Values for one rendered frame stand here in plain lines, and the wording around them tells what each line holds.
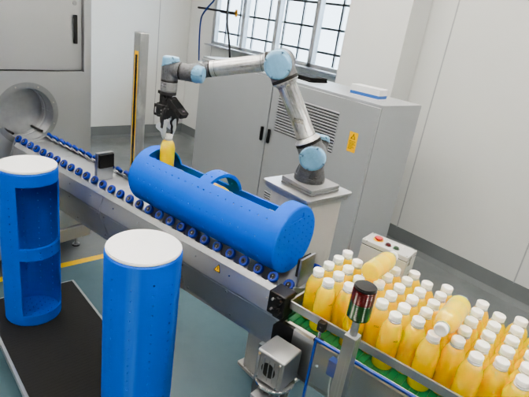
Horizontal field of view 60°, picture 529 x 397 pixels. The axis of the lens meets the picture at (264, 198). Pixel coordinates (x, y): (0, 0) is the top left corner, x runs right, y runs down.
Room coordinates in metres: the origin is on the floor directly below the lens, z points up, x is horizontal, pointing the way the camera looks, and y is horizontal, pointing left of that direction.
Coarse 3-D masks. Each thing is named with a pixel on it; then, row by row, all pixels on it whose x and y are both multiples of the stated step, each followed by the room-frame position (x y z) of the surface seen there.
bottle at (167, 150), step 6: (162, 144) 2.03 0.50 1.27; (168, 144) 2.03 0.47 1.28; (174, 144) 2.06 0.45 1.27; (162, 150) 2.03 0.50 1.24; (168, 150) 2.02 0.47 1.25; (174, 150) 2.05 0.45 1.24; (162, 156) 2.02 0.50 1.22; (168, 156) 2.03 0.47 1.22; (174, 156) 2.05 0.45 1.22; (168, 162) 2.03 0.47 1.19
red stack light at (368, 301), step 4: (352, 292) 1.07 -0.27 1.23; (356, 292) 1.05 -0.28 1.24; (360, 292) 1.04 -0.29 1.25; (376, 292) 1.06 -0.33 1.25; (352, 296) 1.06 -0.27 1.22; (356, 296) 1.05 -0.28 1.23; (360, 296) 1.04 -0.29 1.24; (364, 296) 1.04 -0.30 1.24; (368, 296) 1.04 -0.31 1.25; (372, 296) 1.04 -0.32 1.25; (352, 300) 1.06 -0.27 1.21; (356, 300) 1.04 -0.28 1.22; (360, 300) 1.04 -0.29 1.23; (364, 300) 1.04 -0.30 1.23; (368, 300) 1.04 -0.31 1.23; (372, 300) 1.04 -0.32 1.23; (356, 304) 1.04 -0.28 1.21; (360, 304) 1.04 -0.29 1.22; (364, 304) 1.04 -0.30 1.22; (368, 304) 1.04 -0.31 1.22; (372, 304) 1.05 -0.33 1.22
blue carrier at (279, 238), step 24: (144, 168) 1.97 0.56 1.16; (168, 168) 1.92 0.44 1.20; (144, 192) 1.94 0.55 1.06; (168, 192) 1.84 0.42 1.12; (192, 192) 1.78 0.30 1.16; (216, 192) 1.74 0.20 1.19; (240, 192) 1.96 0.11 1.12; (192, 216) 1.76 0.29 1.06; (216, 216) 1.68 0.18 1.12; (240, 216) 1.62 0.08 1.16; (264, 216) 1.59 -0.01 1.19; (288, 216) 1.56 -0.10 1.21; (312, 216) 1.70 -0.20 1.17; (240, 240) 1.60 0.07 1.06; (264, 240) 1.53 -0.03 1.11; (288, 240) 1.58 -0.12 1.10; (264, 264) 1.56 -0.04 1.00; (288, 264) 1.61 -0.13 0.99
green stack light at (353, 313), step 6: (348, 306) 1.07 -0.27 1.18; (354, 306) 1.04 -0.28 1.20; (372, 306) 1.05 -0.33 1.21; (348, 312) 1.06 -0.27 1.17; (354, 312) 1.04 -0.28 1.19; (360, 312) 1.04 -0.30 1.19; (366, 312) 1.04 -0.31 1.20; (354, 318) 1.04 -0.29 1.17; (360, 318) 1.04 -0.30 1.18; (366, 318) 1.04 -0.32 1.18
